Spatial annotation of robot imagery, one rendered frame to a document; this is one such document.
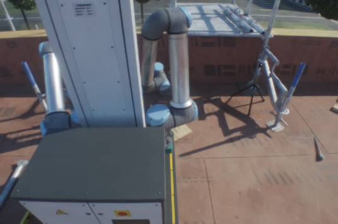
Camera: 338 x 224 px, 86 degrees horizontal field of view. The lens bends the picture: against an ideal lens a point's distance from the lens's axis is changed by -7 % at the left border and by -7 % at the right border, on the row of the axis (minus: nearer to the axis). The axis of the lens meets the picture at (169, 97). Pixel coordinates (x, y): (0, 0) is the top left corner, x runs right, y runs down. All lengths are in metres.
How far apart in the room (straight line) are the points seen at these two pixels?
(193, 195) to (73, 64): 1.27
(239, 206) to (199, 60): 1.69
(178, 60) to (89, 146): 0.64
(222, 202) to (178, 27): 1.29
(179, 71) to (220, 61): 1.54
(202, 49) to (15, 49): 2.40
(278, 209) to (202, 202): 0.57
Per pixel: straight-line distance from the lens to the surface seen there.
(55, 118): 1.37
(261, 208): 1.76
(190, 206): 1.64
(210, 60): 2.60
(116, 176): 0.79
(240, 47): 2.62
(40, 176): 0.91
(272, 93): 2.36
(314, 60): 3.21
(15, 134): 2.57
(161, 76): 1.49
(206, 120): 2.18
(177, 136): 1.97
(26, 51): 3.06
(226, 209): 1.68
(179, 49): 1.10
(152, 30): 1.03
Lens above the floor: 1.51
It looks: 38 degrees down
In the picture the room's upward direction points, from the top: straight up
